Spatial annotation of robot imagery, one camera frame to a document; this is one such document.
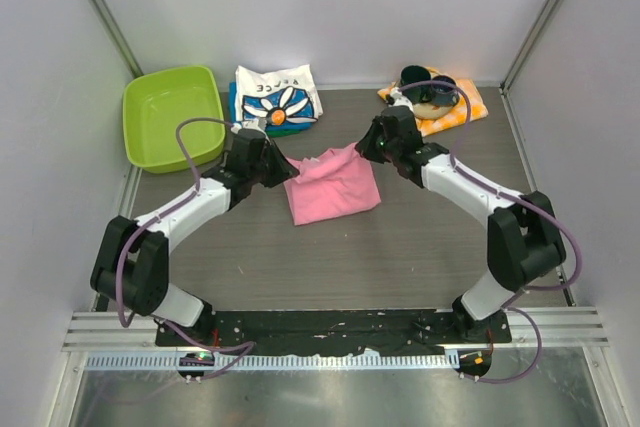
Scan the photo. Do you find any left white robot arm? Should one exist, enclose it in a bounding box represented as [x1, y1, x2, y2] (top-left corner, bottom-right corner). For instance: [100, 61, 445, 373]
[90, 128, 299, 346]

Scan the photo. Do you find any lime green plastic tub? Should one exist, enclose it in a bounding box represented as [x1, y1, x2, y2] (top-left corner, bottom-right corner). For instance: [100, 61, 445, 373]
[122, 65, 226, 174]

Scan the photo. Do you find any slotted white cable duct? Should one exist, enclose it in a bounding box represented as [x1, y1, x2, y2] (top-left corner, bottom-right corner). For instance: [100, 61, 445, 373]
[85, 349, 459, 372]

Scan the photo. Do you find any white daisy print t shirt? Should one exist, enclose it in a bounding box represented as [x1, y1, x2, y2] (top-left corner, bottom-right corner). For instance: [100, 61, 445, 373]
[230, 64, 324, 131]

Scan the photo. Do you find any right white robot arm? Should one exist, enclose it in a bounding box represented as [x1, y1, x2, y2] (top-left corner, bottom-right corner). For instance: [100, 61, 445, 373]
[356, 106, 566, 342]

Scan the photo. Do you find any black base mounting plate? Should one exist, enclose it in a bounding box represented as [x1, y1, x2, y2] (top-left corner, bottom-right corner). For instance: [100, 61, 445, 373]
[180, 309, 512, 357]

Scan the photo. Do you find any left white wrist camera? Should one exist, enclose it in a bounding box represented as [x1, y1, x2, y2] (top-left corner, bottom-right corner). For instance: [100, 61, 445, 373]
[230, 118, 267, 136]

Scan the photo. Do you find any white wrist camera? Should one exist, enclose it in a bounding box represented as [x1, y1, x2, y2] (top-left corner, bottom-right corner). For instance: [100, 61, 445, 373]
[388, 88, 414, 112]
[230, 118, 267, 136]

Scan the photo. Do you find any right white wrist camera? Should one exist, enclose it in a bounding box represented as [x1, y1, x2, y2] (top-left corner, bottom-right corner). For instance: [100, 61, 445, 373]
[388, 88, 414, 112]

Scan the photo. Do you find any pink t shirt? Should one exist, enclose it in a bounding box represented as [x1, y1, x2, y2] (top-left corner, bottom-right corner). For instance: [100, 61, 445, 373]
[284, 143, 381, 226]

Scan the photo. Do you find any orange checkered cloth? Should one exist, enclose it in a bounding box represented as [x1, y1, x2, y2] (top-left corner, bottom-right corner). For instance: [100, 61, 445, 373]
[377, 67, 488, 137]

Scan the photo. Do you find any blue t shirt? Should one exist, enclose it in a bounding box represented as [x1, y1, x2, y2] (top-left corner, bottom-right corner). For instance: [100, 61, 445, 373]
[229, 82, 323, 137]

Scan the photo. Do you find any dark green mug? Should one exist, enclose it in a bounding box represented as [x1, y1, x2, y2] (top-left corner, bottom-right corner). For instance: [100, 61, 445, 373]
[399, 65, 431, 104]

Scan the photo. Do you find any dark blue mug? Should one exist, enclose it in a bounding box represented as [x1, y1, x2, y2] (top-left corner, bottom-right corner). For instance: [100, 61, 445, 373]
[430, 75, 459, 107]

